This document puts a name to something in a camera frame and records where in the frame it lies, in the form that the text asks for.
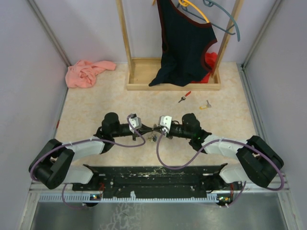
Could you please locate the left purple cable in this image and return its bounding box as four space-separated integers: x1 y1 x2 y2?
30 115 146 211

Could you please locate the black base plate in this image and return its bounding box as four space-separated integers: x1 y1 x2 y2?
72 165 242 199

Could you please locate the key with yellow tag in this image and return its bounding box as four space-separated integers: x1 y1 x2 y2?
199 100 212 110

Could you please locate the key with red strap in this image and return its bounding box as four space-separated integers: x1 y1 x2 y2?
178 91 191 103

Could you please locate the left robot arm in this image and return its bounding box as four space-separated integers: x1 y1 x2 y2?
29 112 153 190

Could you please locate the dark navy tank top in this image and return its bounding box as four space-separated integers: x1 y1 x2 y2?
149 0 217 87

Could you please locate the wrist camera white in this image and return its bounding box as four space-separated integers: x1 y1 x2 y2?
127 114 142 133
158 115 172 129

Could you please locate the yellow hanger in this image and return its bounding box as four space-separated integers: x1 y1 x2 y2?
166 0 212 27

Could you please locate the slotted cable duct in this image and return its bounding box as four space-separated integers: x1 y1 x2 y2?
38 193 233 204

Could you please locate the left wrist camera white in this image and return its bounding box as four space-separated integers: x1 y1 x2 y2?
127 114 142 133

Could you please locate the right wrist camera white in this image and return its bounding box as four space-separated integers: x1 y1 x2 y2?
158 115 172 129

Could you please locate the purple cable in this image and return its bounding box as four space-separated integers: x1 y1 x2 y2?
155 129 284 208
30 115 146 211

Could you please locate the wooden clothes rack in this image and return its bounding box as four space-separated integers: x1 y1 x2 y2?
116 0 243 91

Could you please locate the red cloth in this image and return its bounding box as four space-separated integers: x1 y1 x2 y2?
191 52 218 84

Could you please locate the large keyring with rings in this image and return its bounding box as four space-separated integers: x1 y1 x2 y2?
147 124 159 143

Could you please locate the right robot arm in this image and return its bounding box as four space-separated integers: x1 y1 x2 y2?
158 113 284 191

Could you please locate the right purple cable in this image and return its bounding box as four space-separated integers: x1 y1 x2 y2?
155 129 284 208

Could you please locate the grey-blue hanger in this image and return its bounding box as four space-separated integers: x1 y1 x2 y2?
175 0 242 42

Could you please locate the pink cloth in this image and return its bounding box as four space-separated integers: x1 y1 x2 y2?
65 60 116 88

